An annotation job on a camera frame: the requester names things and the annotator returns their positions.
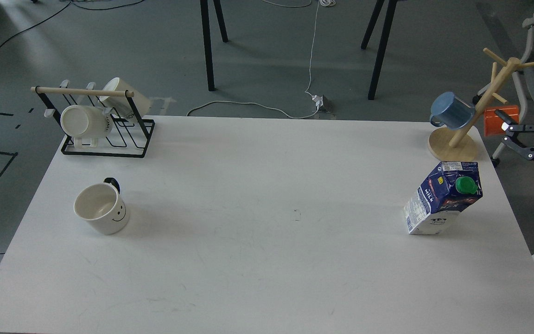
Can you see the black table legs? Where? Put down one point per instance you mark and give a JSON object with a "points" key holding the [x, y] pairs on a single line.
{"points": [[207, 44], [383, 43]]}

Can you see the wooden mug tree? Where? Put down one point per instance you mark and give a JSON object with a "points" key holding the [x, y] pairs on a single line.
{"points": [[452, 143]]}

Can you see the black left table legs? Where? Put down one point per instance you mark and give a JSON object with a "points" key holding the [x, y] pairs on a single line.
{"points": [[207, 44]]}

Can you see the black right table legs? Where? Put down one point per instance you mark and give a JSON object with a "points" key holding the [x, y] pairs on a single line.
{"points": [[383, 43]]}

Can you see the blue white milk carton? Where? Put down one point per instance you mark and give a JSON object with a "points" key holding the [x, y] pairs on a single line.
{"points": [[450, 188]]}

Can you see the orange mug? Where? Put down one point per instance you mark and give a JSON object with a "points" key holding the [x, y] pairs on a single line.
{"points": [[492, 124]]}

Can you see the blue mug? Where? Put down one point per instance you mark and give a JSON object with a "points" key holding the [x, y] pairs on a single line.
{"points": [[451, 111]]}

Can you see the white mug lying front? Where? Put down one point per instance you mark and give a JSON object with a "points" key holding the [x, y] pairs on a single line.
{"points": [[86, 122]]}

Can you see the white smiley face mug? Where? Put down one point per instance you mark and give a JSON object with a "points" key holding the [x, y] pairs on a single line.
{"points": [[101, 206]]}

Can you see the white power adapter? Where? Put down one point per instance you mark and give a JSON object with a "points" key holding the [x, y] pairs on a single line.
{"points": [[322, 103]]}

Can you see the black wire mug rack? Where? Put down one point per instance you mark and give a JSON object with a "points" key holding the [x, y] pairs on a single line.
{"points": [[131, 134]]}

